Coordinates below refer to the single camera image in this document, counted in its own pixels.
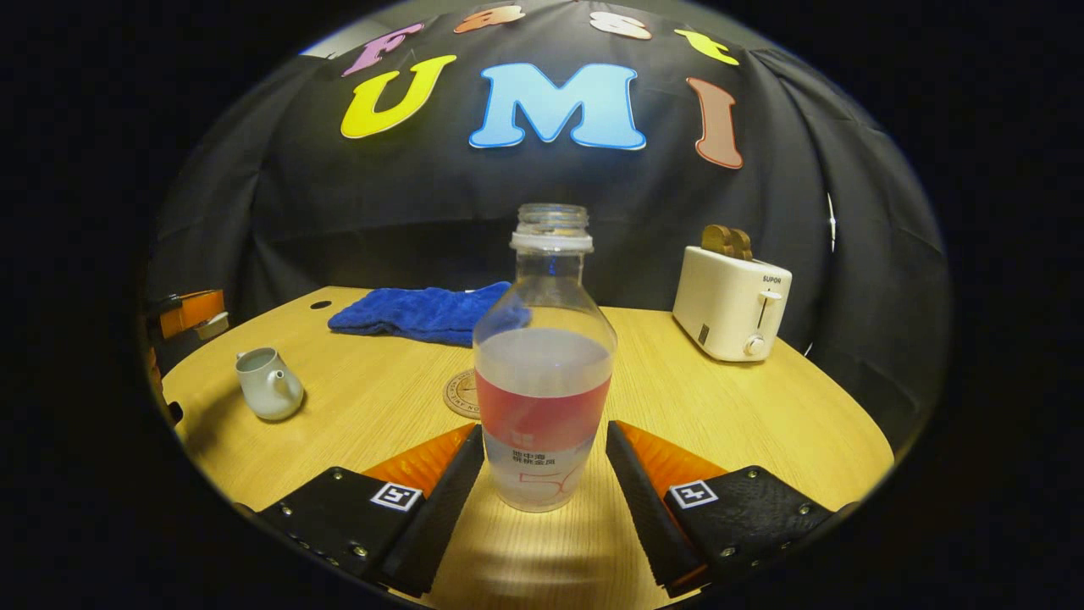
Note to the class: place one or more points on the round wooden coaster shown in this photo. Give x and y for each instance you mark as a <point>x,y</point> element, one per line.
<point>461,394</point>

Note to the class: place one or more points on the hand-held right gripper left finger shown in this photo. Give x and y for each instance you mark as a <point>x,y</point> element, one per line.
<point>445,500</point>

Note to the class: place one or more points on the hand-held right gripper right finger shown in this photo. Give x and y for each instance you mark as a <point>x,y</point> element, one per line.
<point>648,508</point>

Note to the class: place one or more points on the cream toaster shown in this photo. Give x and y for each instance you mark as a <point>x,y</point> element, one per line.
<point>724,305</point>

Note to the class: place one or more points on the blue towel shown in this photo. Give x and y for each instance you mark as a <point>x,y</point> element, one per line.
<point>406,312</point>

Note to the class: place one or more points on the brown bread slice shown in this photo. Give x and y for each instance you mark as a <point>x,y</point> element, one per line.
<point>743,245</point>
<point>716,240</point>

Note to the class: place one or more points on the white ceramic teacup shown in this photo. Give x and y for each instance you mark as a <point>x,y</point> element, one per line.
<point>271,390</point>

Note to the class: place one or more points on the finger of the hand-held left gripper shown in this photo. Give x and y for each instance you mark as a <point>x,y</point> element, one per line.
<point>190,312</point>
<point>174,413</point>

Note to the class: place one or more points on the clear pink-label water bottle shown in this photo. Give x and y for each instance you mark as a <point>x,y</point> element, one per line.
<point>542,407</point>

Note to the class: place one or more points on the black backdrop cloth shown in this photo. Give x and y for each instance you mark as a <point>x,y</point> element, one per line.
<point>423,212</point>

